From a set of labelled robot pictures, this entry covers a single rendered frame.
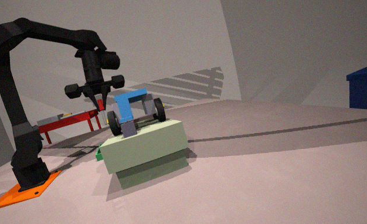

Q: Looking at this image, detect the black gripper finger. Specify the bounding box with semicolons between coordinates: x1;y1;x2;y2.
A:
101;86;111;110
83;89;100;112

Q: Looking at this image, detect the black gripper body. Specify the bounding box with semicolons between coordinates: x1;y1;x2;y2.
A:
64;63;125;99

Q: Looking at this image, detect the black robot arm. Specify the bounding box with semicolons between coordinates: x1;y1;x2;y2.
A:
0;18;120;192

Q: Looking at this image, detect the green tray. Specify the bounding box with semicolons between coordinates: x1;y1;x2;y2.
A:
96;143;103;161

